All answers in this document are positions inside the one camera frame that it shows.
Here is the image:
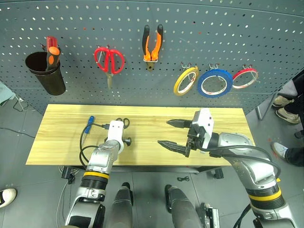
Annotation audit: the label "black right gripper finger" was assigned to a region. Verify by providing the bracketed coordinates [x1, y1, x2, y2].
[157, 140, 190, 158]
[166, 118, 193, 130]

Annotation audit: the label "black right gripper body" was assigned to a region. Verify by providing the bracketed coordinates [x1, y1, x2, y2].
[185, 123, 206, 158]

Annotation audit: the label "yellow tape roll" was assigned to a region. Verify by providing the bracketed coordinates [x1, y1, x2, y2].
[173, 66, 200, 97]

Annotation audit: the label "blue tape roll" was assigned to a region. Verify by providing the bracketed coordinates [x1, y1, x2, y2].
[197, 68, 233, 97]

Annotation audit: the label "grey pegboard stand leg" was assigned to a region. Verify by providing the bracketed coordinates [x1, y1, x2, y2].
[256, 93, 277, 121]

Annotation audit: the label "red tape roll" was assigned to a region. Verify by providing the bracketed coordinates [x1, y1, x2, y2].
[232, 68, 259, 90]

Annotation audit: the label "grey perforated metal pegboard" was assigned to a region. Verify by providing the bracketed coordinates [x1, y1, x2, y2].
[0, 0, 304, 115]

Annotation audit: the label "blue small hand tool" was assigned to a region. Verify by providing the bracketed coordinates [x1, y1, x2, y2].
[85, 115, 95, 135]

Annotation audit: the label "dark grey rounded shape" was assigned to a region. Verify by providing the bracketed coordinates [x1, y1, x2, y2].
[164, 184, 203, 228]
[111, 182, 134, 228]

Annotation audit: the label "black cup holder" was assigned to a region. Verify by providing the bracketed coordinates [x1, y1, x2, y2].
[25, 51, 67, 96]

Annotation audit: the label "tan sneaker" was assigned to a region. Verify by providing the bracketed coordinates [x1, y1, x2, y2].
[275, 108, 301, 125]
[272, 95, 295, 108]

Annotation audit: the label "dark trouser leg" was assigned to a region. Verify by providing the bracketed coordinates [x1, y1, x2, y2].
[285, 146, 304, 167]

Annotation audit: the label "black trouser legs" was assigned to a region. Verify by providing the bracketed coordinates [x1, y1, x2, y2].
[284, 70, 304, 117]

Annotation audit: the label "green white cloth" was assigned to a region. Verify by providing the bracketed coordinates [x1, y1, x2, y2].
[0, 80, 16, 105]

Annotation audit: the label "white green sneaker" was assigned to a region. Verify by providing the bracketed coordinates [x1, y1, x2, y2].
[0, 188, 18, 209]

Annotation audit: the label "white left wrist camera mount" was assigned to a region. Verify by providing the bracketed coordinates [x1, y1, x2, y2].
[106, 120, 125, 154]

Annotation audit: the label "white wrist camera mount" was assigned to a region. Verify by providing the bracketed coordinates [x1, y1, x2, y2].
[194, 108, 216, 154]
[106, 120, 125, 154]

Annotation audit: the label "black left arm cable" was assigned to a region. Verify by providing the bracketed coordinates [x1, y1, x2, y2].
[79, 122, 110, 171]

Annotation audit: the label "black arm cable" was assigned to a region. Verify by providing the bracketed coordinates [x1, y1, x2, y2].
[79, 122, 110, 171]
[199, 145, 282, 184]

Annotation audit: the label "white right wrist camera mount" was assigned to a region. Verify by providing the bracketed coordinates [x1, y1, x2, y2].
[194, 108, 216, 154]

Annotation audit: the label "black table frame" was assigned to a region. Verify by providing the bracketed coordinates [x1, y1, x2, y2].
[58, 165, 225, 180]

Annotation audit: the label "red handled scissors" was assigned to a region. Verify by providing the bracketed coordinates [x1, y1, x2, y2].
[94, 47, 125, 90]

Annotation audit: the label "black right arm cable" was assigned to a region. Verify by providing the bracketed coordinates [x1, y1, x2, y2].
[199, 145, 282, 184]

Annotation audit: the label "orange black handled pliers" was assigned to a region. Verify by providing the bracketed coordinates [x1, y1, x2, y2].
[142, 24, 164, 72]

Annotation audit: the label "black white bracket device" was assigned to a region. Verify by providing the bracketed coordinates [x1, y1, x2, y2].
[200, 202, 220, 228]

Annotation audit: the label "white floor cable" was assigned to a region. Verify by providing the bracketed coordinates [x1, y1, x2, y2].
[55, 182, 72, 228]

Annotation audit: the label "black robot body cable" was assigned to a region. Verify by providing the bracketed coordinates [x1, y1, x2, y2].
[233, 203, 251, 228]

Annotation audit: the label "orange black handled screwdriver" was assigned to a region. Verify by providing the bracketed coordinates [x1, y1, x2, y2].
[46, 46, 61, 72]

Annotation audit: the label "thin black floor cable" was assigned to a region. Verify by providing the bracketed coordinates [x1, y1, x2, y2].
[0, 126, 36, 139]

